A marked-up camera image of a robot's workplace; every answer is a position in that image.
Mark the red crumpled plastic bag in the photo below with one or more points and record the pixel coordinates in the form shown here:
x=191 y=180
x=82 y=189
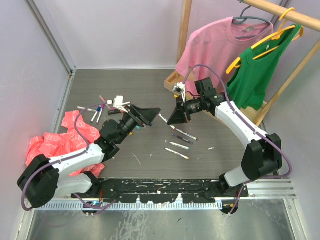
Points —
x=57 y=144

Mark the white silver marker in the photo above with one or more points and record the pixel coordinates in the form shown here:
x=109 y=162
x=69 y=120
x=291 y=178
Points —
x=83 y=108

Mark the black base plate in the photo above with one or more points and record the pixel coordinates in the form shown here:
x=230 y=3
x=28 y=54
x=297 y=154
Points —
x=160 y=191

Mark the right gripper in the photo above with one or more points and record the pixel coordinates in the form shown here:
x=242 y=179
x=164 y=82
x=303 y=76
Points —
x=181 y=114

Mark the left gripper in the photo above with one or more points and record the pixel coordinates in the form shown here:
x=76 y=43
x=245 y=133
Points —
x=148 y=114

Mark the light pink marker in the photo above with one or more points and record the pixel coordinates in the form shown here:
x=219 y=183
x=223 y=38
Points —
x=104 y=102

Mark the teal marker pen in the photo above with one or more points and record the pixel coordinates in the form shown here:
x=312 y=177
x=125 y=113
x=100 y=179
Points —
x=179 y=145

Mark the cable duct rail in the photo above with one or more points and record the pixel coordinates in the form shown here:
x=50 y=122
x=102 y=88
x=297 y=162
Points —
x=73 y=205

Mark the blue cap marker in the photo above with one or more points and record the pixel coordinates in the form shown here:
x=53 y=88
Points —
x=96 y=113

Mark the yellow marker pen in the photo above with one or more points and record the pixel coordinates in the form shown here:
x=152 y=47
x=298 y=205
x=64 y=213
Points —
x=177 y=153

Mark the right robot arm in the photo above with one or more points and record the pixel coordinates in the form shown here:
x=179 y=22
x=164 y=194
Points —
x=262 y=154

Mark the purple cap white marker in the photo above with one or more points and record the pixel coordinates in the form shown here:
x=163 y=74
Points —
x=100 y=114

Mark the green tank top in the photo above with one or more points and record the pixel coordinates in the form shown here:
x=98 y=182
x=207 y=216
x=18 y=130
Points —
x=254 y=68

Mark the purple marker pen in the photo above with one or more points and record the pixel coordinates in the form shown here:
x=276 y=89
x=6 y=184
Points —
x=182 y=138

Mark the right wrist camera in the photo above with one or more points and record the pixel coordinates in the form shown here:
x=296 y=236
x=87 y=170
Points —
x=180 y=88

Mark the pink t-shirt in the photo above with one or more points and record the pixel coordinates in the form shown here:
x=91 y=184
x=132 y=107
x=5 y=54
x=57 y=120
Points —
x=217 y=45

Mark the orange black highlighter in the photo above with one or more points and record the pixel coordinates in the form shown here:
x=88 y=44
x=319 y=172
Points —
x=114 y=112

